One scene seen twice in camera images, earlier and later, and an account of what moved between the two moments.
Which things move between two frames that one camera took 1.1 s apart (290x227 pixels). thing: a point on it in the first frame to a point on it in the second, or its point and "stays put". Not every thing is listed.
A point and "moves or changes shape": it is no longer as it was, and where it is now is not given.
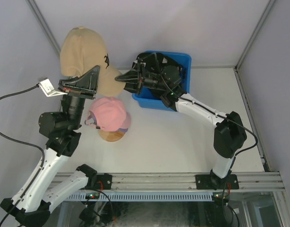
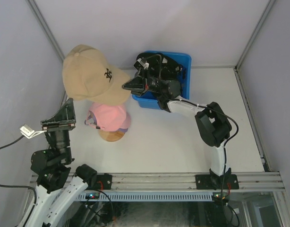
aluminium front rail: x=131 y=183 stays put
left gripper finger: x=87 y=82 to x=65 y=115
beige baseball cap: x=82 y=50 moves or changes shape
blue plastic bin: x=148 y=98 stays put
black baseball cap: x=169 y=72 stays put
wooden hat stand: x=110 y=136 stays put
